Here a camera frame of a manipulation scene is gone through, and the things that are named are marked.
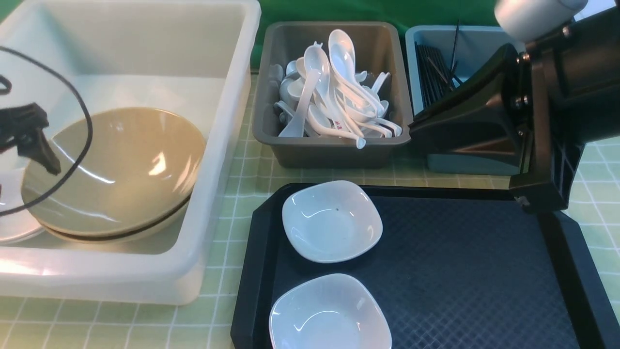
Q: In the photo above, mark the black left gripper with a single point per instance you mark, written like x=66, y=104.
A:
x=22, y=127

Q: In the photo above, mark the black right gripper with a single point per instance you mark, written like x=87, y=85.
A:
x=503, y=114

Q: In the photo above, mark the tan noodle bowl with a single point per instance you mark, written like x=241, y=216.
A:
x=142, y=163
x=155, y=227

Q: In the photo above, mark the white square dish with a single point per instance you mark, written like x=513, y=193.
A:
x=331, y=222
x=335, y=311

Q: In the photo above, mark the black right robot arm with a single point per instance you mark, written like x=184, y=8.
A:
x=578, y=65

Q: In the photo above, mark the tan noodle bowl in tub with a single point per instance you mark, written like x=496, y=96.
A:
x=155, y=227

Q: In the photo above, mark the blue plastic chopstick bin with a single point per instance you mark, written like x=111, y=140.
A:
x=472, y=46

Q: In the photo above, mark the bundle of black chopsticks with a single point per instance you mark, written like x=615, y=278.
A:
x=437, y=78

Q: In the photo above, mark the white dish in tub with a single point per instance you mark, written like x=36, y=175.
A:
x=18, y=226

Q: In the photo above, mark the grey plastic spoon bin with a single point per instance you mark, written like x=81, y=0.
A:
x=378, y=49

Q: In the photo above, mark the black plastic serving tray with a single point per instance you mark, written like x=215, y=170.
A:
x=454, y=269

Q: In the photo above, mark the white spoon top centre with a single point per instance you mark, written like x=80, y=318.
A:
x=341, y=53

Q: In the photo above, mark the large white plastic tub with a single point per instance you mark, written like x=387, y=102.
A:
x=188, y=57

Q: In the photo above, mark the white spoon with red print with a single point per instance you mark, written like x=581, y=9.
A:
x=334, y=127

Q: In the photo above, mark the white spoon leaning left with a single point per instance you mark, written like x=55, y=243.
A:
x=302, y=98

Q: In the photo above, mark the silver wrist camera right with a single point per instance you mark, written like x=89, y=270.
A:
x=527, y=20

